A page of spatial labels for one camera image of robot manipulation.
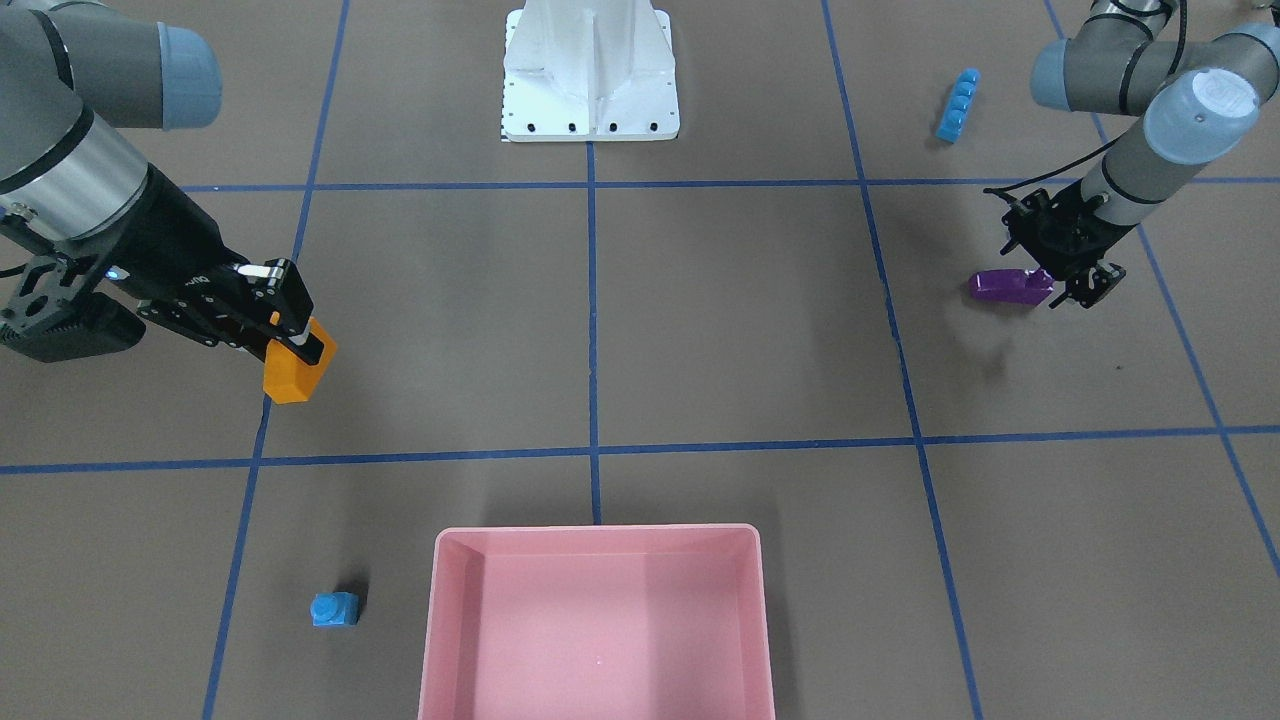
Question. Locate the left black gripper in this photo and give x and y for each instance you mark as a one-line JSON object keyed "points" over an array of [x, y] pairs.
{"points": [[1078, 222]]}

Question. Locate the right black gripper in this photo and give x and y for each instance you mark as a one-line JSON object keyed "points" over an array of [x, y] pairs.
{"points": [[172, 243]]}

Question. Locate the pink plastic box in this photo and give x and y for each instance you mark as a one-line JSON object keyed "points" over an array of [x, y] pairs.
{"points": [[600, 622]]}

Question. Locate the purple block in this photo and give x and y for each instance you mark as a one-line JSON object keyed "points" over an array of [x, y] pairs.
{"points": [[1011, 286]]}

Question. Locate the small blue block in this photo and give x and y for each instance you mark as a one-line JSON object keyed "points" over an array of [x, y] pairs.
{"points": [[339, 608]]}

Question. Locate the long blue block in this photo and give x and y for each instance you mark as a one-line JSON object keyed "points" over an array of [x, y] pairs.
{"points": [[955, 115]]}

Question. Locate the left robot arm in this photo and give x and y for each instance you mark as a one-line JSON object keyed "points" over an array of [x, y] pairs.
{"points": [[1190, 102]]}

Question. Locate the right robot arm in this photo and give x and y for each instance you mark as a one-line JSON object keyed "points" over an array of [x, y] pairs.
{"points": [[75, 74]]}

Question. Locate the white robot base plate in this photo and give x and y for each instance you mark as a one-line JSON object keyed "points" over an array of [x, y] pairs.
{"points": [[589, 71]]}

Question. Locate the orange block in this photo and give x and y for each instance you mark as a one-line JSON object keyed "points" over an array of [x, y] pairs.
{"points": [[287, 379]]}

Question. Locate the brown paper table mat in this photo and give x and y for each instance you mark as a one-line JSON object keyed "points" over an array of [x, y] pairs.
{"points": [[967, 510]]}

